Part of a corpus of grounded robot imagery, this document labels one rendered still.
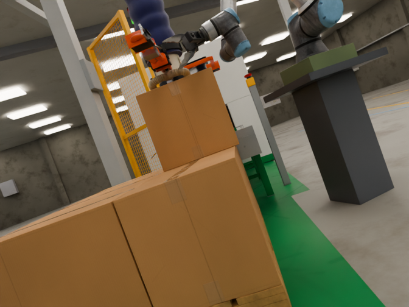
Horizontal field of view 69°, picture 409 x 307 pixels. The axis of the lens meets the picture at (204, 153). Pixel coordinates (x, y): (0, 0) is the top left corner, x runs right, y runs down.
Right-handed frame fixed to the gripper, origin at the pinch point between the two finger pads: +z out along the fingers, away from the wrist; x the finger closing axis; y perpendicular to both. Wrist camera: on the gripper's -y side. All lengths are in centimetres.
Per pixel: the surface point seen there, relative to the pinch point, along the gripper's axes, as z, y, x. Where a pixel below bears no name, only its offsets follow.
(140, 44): 7.4, -30.0, 0.8
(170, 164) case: 28, 2, -44
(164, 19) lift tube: -8.6, 26.8, 26.6
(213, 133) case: 1.9, 1.2, -42.5
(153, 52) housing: 5.6, -16.3, 0.2
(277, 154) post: -36, 120, -88
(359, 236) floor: -27, -17, -114
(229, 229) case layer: 13, -58, -69
